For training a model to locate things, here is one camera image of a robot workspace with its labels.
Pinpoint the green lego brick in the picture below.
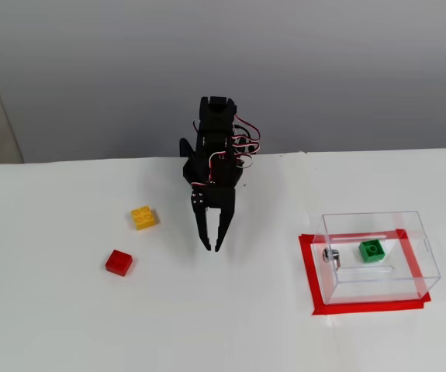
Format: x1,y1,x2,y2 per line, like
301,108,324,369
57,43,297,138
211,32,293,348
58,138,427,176
358,239,386,264

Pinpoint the red tape square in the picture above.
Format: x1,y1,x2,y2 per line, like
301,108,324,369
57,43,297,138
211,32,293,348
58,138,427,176
298,229,432,317

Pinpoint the red lego brick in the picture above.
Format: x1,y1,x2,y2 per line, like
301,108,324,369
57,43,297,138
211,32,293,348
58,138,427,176
104,249,133,277

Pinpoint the red white servo cable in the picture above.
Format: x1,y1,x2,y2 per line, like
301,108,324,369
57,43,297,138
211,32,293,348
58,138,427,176
191,151,228,189
231,115,263,169

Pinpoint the silver cam lock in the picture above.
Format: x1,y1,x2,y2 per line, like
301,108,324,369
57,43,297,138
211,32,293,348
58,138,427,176
322,247,342,269

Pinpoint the black table clamp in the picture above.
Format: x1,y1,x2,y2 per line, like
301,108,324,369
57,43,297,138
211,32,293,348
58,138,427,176
178,137,199,171

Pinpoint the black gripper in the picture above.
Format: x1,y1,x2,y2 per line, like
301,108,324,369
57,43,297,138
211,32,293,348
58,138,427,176
191,152,244,253

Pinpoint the yellow lego brick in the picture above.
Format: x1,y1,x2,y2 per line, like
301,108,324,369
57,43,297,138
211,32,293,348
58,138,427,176
130,205,157,232

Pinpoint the transparent acrylic box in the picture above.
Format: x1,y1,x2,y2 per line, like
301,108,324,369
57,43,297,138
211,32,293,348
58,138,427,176
311,210,442,306

